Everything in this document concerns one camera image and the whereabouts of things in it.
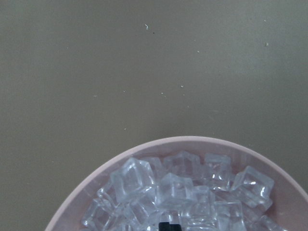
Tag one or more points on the pile of clear ice cubes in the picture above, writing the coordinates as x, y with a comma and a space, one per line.
200, 194

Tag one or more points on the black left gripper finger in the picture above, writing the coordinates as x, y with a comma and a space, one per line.
166, 226

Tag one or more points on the pink bowl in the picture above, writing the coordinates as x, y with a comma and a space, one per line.
290, 201

